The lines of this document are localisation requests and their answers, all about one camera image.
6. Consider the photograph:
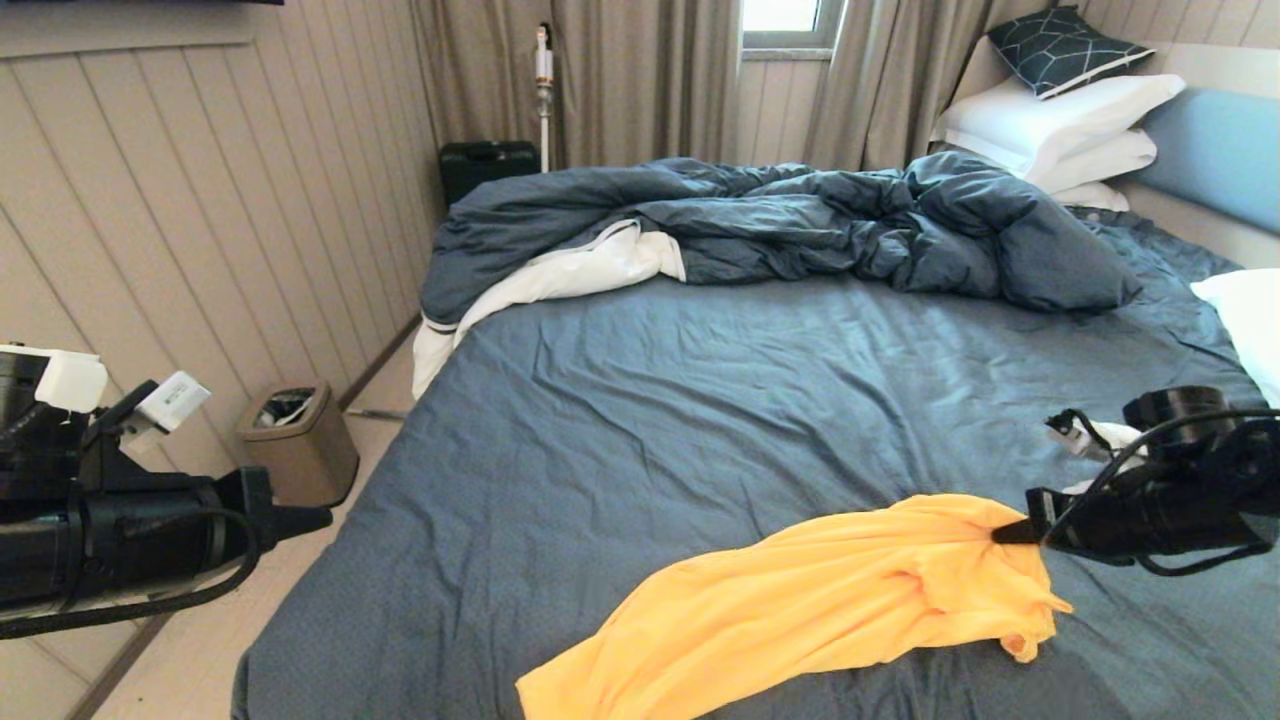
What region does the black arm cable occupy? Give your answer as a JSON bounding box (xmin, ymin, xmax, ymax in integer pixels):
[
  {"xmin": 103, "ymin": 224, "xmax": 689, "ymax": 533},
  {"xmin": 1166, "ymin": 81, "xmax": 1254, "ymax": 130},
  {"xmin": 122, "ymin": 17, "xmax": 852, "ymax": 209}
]
[
  {"xmin": 0, "ymin": 508, "xmax": 263, "ymax": 641},
  {"xmin": 1040, "ymin": 405, "xmax": 1280, "ymax": 579}
]

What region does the narrow beige curtain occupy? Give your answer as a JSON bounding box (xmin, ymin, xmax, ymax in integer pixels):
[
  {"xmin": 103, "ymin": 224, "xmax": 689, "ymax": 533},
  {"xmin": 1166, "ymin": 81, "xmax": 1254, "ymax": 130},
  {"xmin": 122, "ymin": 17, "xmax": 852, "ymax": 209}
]
[{"xmin": 800, "ymin": 0, "xmax": 1056, "ymax": 175}]

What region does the dark green hard case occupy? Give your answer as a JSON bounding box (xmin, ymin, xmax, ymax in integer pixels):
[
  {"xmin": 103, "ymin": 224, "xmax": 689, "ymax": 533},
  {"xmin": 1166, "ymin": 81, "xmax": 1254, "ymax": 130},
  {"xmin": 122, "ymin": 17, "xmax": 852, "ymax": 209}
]
[{"xmin": 438, "ymin": 142, "xmax": 541, "ymax": 211}]

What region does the light blue headboard pad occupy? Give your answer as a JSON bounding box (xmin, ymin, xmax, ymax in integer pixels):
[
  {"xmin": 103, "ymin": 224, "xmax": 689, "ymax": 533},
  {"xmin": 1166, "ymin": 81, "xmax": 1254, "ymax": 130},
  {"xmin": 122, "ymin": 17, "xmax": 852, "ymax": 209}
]
[{"xmin": 1133, "ymin": 88, "xmax": 1280, "ymax": 239}]

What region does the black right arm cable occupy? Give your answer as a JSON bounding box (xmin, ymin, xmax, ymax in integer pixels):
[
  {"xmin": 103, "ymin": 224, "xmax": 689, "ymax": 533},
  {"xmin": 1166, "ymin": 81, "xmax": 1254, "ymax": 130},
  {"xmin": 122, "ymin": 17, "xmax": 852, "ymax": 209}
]
[{"xmin": 1040, "ymin": 405, "xmax": 1280, "ymax": 579}]

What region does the dark blue bed sheet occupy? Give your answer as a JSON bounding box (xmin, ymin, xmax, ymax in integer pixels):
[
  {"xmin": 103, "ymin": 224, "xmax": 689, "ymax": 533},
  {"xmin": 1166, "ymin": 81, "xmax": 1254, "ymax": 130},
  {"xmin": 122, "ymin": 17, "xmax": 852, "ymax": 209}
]
[{"xmin": 232, "ymin": 207, "xmax": 1280, "ymax": 720}]

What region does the flat white pillow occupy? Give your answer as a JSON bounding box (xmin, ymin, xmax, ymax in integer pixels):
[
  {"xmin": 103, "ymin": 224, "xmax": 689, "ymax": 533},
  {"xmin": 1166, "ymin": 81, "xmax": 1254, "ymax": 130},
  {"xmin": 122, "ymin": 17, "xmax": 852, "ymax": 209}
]
[{"xmin": 1020, "ymin": 130, "xmax": 1158, "ymax": 197}]

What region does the white duvet lining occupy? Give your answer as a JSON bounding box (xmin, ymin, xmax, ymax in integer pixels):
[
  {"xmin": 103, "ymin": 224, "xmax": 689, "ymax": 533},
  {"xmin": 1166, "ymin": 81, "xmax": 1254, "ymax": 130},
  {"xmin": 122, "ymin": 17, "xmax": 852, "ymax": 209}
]
[{"xmin": 411, "ymin": 220, "xmax": 687, "ymax": 403}]

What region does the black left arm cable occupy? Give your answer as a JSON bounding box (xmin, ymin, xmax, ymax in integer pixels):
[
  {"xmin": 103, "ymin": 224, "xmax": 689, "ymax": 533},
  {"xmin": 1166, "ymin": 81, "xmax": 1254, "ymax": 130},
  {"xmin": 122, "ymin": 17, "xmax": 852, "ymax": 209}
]
[{"xmin": 0, "ymin": 508, "xmax": 263, "ymax": 641}]

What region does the white stick vacuum cleaner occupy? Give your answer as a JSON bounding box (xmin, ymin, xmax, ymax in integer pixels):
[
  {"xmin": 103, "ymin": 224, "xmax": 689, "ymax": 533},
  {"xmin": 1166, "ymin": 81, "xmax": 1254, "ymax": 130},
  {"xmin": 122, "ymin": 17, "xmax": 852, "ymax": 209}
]
[{"xmin": 533, "ymin": 24, "xmax": 556, "ymax": 175}]

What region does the wide beige curtain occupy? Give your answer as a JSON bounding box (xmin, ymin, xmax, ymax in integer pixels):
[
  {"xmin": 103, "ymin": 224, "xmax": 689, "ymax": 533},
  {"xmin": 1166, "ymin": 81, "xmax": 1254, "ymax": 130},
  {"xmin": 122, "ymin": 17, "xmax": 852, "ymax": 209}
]
[{"xmin": 408, "ymin": 0, "xmax": 741, "ymax": 173}]

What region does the dark geometric pattern cushion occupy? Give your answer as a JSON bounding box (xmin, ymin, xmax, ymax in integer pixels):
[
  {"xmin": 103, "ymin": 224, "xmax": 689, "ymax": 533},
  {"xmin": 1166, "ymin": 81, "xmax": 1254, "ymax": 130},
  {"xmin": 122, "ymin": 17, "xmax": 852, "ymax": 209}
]
[{"xmin": 985, "ymin": 6, "xmax": 1156, "ymax": 101}]

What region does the window with grey frame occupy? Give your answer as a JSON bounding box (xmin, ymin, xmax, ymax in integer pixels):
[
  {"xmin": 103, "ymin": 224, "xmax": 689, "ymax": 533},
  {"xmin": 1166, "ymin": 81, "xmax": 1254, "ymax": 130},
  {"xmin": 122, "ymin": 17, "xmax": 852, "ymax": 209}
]
[{"xmin": 738, "ymin": 0, "xmax": 846, "ymax": 55}]

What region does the small white pillow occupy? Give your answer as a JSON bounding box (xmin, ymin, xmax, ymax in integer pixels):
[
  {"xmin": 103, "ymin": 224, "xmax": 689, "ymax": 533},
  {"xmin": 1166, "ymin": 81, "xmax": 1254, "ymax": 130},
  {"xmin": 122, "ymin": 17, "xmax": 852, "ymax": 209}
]
[{"xmin": 1048, "ymin": 182, "xmax": 1131, "ymax": 214}]

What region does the yellow t-shirt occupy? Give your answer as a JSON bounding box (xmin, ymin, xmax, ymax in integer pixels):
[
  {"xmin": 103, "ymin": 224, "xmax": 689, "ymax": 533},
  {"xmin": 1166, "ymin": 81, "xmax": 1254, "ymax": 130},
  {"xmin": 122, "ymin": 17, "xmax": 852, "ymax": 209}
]
[{"xmin": 515, "ymin": 493, "xmax": 1073, "ymax": 720}]

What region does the crumpled dark blue duvet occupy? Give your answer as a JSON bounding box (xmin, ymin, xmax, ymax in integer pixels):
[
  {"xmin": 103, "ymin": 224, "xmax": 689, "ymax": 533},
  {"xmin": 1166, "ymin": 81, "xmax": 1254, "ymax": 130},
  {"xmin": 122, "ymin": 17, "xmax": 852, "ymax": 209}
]
[{"xmin": 418, "ymin": 152, "xmax": 1143, "ymax": 329}]

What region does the large white pillow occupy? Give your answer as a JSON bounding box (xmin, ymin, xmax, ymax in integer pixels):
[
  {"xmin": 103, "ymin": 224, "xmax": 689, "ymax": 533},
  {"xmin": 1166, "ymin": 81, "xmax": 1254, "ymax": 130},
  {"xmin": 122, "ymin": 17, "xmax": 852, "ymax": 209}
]
[{"xmin": 930, "ymin": 74, "xmax": 1187, "ymax": 183}]

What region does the beige headboard frame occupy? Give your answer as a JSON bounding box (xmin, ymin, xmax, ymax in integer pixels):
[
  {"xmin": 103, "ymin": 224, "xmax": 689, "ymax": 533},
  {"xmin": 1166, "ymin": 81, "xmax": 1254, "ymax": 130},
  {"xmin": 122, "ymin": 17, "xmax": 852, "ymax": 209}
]
[{"xmin": 945, "ymin": 38, "xmax": 1280, "ymax": 271}]

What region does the brown metal trash bin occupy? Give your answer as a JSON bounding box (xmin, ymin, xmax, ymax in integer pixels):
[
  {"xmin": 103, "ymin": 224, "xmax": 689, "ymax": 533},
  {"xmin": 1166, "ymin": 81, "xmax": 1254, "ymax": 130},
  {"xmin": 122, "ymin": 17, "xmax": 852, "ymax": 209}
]
[{"xmin": 235, "ymin": 382, "xmax": 359, "ymax": 509}]

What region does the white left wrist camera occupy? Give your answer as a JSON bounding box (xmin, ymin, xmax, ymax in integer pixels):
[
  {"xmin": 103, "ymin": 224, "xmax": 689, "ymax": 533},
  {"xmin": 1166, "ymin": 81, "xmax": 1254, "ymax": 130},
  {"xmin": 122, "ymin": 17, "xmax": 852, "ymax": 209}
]
[{"xmin": 108, "ymin": 371, "xmax": 214, "ymax": 453}]

